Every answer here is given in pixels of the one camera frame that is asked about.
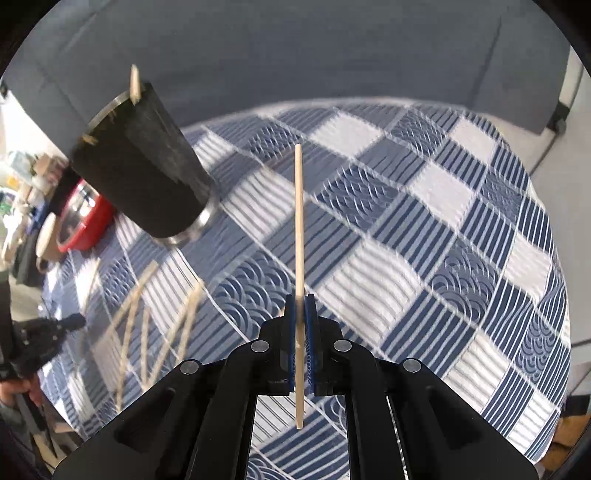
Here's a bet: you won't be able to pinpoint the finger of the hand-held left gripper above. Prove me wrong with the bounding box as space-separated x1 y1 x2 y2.
51 313 88 334

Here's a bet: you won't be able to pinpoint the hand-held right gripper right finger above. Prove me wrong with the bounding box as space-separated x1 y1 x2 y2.
305 294 541 480

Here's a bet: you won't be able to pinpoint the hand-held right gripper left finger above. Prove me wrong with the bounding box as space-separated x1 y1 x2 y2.
53 294 296 480

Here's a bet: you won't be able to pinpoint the group of wooden chopsticks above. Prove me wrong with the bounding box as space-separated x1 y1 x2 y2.
78 258 206 411

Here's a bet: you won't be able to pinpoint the black metal utensil holder cup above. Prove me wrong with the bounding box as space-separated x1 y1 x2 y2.
69 82 220 247

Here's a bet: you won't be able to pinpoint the person's left hand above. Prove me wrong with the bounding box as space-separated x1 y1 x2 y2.
0 379 31 409

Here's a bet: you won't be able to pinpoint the paper cup with white lid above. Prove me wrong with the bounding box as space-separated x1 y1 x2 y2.
34 213 65 266

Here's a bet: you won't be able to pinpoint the red steel bowl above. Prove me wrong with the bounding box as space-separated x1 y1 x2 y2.
55 179 116 252

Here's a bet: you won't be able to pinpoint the blue white patterned tablecloth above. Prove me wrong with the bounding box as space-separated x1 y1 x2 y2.
39 99 573 480

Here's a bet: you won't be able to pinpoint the brown cardboard box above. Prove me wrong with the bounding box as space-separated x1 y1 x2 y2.
540 397 591 468

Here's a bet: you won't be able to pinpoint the grey backdrop cloth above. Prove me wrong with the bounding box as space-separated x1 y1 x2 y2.
0 0 573 153

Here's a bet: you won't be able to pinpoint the black backdrop clamp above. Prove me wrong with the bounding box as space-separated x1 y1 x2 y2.
547 99 571 136

